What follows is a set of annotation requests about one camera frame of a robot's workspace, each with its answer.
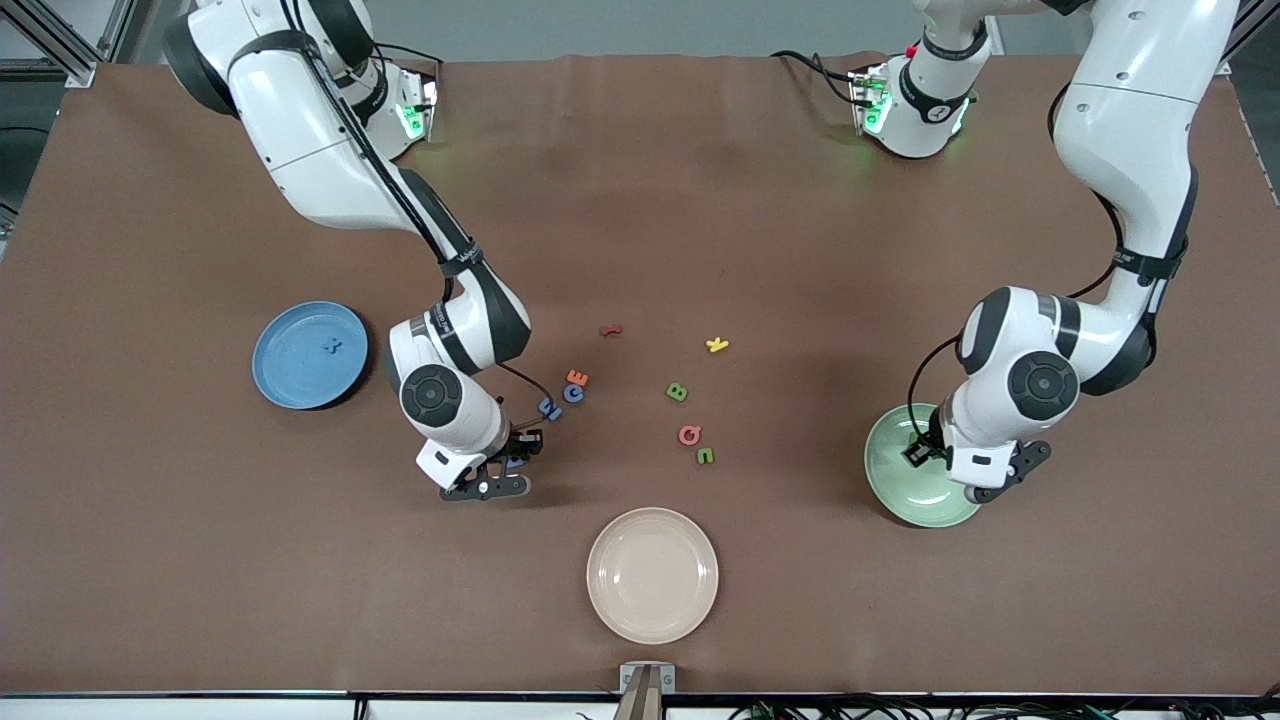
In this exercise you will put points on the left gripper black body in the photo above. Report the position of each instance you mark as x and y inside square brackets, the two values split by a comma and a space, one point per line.
[926, 446]

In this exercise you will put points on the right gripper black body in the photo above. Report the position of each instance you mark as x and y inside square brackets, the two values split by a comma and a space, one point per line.
[519, 441]

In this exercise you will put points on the blue letter E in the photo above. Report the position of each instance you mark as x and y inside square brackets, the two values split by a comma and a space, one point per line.
[549, 408]

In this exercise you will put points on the blue letter C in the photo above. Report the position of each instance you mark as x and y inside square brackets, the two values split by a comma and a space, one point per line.
[567, 393]

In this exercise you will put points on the green letter B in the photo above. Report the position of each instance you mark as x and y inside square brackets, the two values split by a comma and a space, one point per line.
[677, 392]

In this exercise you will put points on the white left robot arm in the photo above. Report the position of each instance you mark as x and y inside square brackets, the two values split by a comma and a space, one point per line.
[1130, 140]

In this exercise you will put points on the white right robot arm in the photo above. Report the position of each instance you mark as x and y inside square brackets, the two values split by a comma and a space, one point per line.
[320, 150]

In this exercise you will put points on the green plate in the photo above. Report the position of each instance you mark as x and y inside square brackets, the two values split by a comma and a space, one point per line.
[900, 490]

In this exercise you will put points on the orange letter E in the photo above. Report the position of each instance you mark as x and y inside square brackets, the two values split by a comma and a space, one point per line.
[577, 378]

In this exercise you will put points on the pink letter Q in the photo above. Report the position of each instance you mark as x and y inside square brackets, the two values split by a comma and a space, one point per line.
[681, 435]

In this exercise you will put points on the cream plate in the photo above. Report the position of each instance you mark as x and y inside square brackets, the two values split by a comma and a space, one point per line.
[652, 575]

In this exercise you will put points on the blue plate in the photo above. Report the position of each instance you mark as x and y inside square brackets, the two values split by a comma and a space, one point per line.
[300, 370]

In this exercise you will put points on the brown table cover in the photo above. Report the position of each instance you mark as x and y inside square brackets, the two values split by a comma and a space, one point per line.
[200, 550]

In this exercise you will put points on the grey metal bracket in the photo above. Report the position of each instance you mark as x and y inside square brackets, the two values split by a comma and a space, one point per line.
[628, 675]

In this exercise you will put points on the white table edge rail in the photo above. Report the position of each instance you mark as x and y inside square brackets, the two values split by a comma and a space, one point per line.
[150, 708]

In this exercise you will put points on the aluminium frame profile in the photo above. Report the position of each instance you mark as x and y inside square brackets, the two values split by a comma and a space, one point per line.
[75, 72]
[1218, 64]

